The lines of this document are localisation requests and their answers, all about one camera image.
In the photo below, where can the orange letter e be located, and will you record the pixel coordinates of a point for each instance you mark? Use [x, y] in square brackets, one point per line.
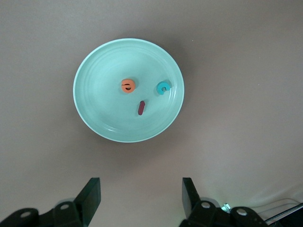
[123, 88]

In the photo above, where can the dark red letter l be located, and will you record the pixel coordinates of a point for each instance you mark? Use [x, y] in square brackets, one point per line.
[141, 108]

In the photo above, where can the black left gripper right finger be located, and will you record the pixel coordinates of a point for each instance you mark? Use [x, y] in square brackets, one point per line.
[191, 203]

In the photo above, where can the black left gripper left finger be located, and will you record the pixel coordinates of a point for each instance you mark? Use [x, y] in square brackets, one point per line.
[90, 201]

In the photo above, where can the teal letter c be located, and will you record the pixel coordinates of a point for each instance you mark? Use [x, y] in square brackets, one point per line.
[159, 89]

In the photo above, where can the pale green plate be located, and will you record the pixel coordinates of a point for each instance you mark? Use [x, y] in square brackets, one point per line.
[106, 113]

